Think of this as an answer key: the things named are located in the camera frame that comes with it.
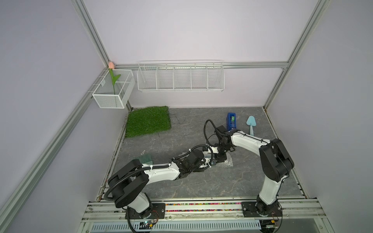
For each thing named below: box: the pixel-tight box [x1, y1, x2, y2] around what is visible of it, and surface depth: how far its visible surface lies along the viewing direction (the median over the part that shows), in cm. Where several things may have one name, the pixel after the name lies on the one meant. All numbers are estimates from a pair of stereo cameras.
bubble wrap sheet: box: [216, 152, 234, 167], surface depth 88 cm
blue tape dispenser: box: [226, 112, 237, 131], surface depth 107 cm
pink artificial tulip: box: [108, 61, 121, 95], surface depth 92 cm
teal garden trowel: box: [246, 115, 257, 136], surface depth 114 cm
